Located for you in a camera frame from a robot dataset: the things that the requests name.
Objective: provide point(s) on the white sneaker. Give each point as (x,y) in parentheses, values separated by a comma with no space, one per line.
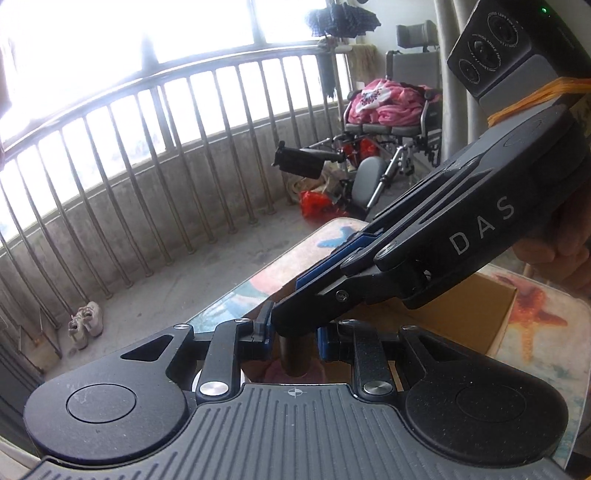
(78,330)
(93,318)

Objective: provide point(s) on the wheelchair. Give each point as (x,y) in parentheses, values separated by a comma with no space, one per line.
(369,173)

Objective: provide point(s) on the pink blanket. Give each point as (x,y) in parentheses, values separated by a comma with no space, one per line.
(392,110)

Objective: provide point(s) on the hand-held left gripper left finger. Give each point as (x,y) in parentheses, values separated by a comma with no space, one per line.
(264,344)

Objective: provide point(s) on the brown cardboard box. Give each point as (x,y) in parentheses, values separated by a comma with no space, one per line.
(461,314)

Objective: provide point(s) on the black cylindrical tube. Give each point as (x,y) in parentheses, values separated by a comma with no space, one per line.
(295,355)

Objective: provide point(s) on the red plastic bag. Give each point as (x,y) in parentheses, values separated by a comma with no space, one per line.
(314,203)

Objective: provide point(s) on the person's right hand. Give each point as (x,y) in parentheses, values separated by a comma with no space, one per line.
(572,249)

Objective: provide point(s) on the metal balcony railing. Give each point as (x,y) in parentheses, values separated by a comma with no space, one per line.
(231,62)

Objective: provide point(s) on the dark blue umbrella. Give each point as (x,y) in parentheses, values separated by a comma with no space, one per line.
(341,18)

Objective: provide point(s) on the beige cloth bag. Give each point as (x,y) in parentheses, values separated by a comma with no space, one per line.
(300,184)

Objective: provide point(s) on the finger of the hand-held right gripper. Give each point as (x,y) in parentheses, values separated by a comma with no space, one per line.
(323,272)
(314,309)

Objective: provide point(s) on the dark hanging cloth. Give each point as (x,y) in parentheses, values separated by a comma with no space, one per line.
(327,69)

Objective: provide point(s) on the beige hanging towel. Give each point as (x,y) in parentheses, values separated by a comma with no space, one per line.
(368,64)

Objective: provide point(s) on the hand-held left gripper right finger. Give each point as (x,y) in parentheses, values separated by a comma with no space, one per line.
(327,346)

